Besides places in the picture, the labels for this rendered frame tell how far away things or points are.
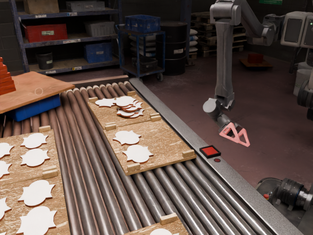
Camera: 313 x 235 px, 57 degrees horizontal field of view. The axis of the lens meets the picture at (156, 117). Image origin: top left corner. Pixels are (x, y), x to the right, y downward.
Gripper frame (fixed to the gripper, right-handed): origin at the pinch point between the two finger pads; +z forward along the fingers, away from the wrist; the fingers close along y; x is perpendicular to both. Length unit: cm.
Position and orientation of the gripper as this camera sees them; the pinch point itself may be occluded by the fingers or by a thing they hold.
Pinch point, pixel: (242, 142)
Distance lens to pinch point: 121.1
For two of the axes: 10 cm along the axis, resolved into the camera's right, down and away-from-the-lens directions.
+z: 4.7, 6.4, -6.1
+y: -6.4, -2.3, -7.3
